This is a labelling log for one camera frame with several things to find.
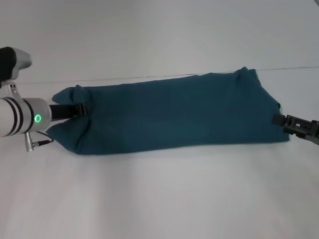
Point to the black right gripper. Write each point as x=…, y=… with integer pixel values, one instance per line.
x=302, y=127

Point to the teal t-shirt with FREE print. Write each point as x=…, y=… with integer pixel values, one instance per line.
x=174, y=114

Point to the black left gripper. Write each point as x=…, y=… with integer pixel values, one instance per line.
x=61, y=111

